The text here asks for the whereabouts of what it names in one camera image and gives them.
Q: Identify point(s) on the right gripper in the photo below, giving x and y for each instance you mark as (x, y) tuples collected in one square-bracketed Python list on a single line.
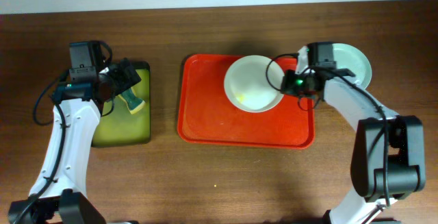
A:
[(289, 85)]

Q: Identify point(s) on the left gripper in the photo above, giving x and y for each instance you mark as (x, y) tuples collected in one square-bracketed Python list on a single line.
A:
[(125, 77)]

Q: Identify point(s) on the mint green plate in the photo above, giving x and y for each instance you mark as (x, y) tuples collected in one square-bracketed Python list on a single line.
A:
[(349, 57)]

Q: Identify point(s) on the green yellow sponge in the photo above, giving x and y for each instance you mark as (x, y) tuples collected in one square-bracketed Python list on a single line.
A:
[(133, 102)]

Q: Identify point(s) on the white plate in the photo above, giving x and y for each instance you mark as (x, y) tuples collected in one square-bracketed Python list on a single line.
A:
[(253, 83)]

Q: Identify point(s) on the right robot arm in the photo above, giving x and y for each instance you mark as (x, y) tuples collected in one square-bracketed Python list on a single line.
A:
[(388, 162)]

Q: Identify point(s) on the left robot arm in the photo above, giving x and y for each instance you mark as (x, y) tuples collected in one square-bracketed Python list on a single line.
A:
[(78, 96)]

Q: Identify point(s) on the black tray with yellow liquid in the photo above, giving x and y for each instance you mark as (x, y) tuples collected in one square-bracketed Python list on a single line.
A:
[(117, 126)]

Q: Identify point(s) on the red plastic tray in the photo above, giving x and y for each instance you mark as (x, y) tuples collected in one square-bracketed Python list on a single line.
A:
[(206, 116)]

